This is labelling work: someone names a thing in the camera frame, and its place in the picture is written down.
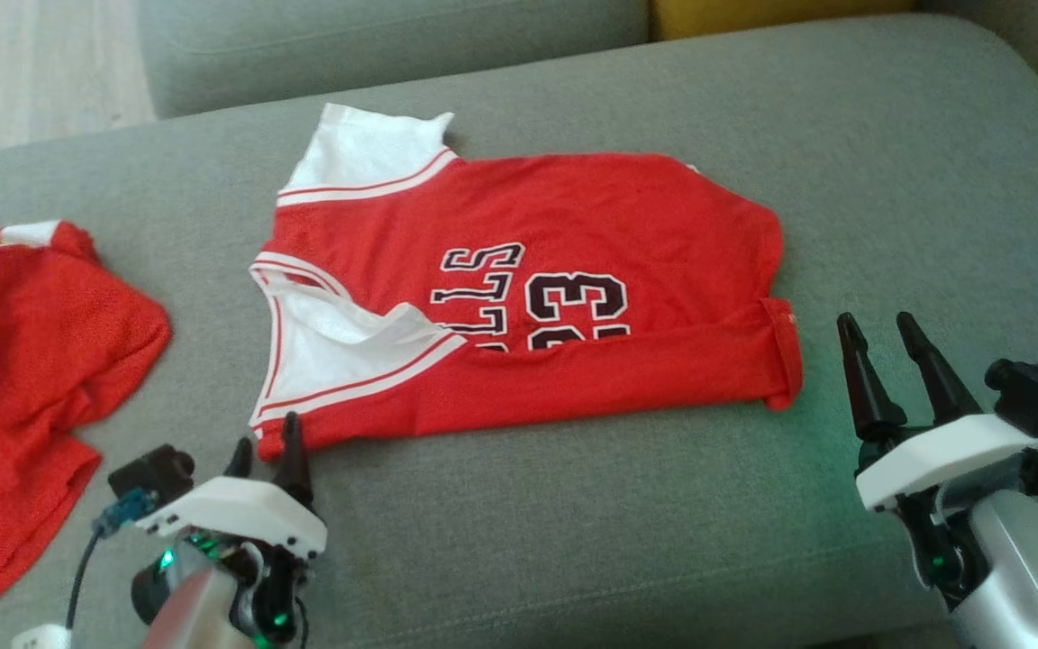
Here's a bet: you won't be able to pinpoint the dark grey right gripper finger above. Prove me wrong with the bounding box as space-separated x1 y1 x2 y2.
837 313 908 443
897 312 985 426

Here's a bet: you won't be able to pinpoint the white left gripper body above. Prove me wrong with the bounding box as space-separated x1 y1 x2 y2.
135 476 329 646

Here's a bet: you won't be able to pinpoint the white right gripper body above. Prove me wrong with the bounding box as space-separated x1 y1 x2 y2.
855 415 1038 605

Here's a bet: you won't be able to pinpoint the red mesh shorts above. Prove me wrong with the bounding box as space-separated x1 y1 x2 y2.
0 220 173 635

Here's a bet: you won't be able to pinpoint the red basketball jersey number 23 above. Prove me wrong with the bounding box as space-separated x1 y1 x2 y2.
249 102 804 462

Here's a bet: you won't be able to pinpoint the grey fabric sofa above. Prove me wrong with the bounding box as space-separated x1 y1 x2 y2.
0 0 1038 649

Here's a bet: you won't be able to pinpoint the yellow sofa cushion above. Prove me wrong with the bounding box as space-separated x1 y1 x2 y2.
652 0 918 41

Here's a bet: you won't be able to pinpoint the blue left camera connector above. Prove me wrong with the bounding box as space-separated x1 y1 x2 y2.
91 489 157 539

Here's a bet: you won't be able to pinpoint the black left camera cable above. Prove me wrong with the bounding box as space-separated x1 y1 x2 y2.
64 530 107 632

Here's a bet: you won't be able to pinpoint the white left cable tag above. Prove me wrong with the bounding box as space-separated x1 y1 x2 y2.
13 624 71 649

